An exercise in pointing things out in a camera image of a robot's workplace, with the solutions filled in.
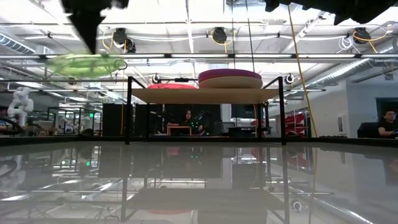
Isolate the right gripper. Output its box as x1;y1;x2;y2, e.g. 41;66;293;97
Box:
264;0;352;26

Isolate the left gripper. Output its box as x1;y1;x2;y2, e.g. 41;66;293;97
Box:
60;0;130;54

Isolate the green translucent plate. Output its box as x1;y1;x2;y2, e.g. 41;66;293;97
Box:
47;53;129;79

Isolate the wooden shelf board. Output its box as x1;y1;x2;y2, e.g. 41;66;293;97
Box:
131;88;280;105

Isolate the ceiling light strip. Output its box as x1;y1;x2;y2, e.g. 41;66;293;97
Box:
0;53;398;60

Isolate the black cabinet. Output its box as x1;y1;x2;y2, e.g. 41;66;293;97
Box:
101;103;135;137

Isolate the white robot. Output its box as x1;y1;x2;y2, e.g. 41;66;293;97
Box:
6;86;34;127

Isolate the dark monitor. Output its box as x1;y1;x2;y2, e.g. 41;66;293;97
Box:
230;104;256;119

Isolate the red equipment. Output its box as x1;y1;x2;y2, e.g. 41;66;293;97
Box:
284;112;308;137

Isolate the person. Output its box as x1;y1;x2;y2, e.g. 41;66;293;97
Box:
178;108;193;127
377;108;398;138

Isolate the grey office chair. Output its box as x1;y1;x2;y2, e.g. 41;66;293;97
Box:
213;121;226;136

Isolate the dark doorway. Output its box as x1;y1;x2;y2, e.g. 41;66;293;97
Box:
375;97;398;125

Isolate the black office chair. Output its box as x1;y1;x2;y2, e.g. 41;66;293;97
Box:
356;121;379;139

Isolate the black ceiling cord reel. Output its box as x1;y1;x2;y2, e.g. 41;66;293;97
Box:
211;26;228;45
111;27;137;54
353;27;371;45

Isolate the black hanging cable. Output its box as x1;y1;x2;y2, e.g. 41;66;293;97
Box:
245;0;256;71

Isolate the yellow hanging cable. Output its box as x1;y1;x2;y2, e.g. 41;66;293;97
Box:
286;4;318;138

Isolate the black frame wooden shelf rack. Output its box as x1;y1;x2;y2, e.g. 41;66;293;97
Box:
124;75;287;146

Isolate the silver ceiling duct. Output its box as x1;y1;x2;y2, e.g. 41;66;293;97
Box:
306;37;398;90

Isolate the small wooden frame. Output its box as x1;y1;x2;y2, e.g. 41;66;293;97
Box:
166;124;193;136

